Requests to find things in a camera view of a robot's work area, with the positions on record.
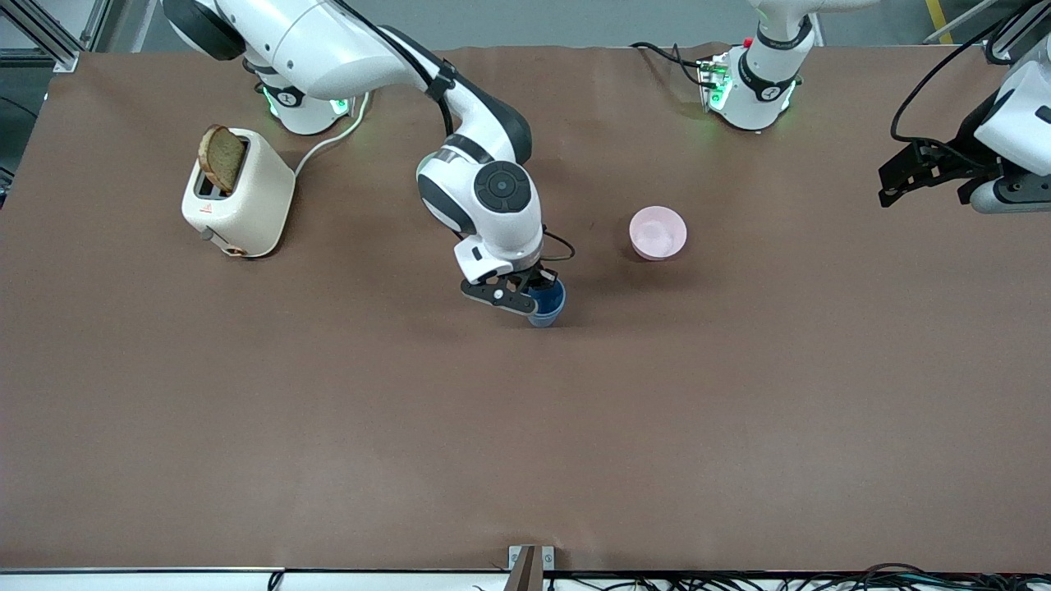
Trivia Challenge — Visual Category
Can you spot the cream white toaster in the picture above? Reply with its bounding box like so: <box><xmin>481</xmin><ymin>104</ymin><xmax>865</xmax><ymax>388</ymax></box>
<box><xmin>181</xmin><ymin>128</ymin><xmax>296</xmax><ymax>259</ymax></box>

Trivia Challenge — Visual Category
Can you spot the pink bowl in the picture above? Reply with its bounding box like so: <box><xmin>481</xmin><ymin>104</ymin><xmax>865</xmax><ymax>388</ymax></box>
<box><xmin>629</xmin><ymin>205</ymin><xmax>688</xmax><ymax>262</ymax></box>

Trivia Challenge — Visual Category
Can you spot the black floor cable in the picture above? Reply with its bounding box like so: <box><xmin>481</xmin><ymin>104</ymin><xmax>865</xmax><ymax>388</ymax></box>
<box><xmin>545</xmin><ymin>573</ymin><xmax>855</xmax><ymax>591</ymax></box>
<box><xmin>850</xmin><ymin>562</ymin><xmax>1051</xmax><ymax>591</ymax></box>

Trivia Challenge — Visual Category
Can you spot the white toaster power cable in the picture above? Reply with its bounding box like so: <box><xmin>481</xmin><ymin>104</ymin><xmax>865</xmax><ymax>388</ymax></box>
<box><xmin>293</xmin><ymin>90</ymin><xmax>372</xmax><ymax>178</ymax></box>

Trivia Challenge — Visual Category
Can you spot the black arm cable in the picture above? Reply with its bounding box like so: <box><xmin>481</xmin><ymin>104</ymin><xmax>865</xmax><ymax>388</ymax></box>
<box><xmin>890</xmin><ymin>0</ymin><xmax>1032</xmax><ymax>147</ymax></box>
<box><xmin>328</xmin><ymin>0</ymin><xmax>577</xmax><ymax>265</ymax></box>

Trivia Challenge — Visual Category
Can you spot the black base power cable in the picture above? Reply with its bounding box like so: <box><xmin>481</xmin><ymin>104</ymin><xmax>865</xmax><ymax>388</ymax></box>
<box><xmin>630</xmin><ymin>41</ymin><xmax>709</xmax><ymax>88</ymax></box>

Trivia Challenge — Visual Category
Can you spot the brown bread slice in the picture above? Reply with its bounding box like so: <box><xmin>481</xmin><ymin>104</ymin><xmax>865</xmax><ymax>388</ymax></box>
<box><xmin>197</xmin><ymin>124</ymin><xmax>248</xmax><ymax>195</ymax></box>

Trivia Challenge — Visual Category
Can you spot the aluminium frame profile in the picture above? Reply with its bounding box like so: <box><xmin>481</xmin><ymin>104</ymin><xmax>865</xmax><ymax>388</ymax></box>
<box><xmin>0</xmin><ymin>0</ymin><xmax>113</xmax><ymax>73</ymax></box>
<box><xmin>923</xmin><ymin>0</ymin><xmax>1051</xmax><ymax>64</ymax></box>

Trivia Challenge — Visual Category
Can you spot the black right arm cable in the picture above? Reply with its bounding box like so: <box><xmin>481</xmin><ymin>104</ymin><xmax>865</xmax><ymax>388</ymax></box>
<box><xmin>328</xmin><ymin>0</ymin><xmax>577</xmax><ymax>265</ymax></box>

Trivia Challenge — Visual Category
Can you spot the brown table mat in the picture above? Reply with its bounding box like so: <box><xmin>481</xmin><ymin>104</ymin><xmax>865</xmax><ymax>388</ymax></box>
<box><xmin>0</xmin><ymin>44</ymin><xmax>1051</xmax><ymax>574</ymax></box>

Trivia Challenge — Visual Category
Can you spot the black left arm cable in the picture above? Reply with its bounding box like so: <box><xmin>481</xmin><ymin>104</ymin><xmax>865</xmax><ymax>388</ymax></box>
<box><xmin>890</xmin><ymin>0</ymin><xmax>1032</xmax><ymax>147</ymax></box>

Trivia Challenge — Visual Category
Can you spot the metal bracket with post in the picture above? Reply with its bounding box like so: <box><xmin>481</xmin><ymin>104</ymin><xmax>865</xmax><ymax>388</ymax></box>
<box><xmin>507</xmin><ymin>544</ymin><xmax>556</xmax><ymax>591</ymax></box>

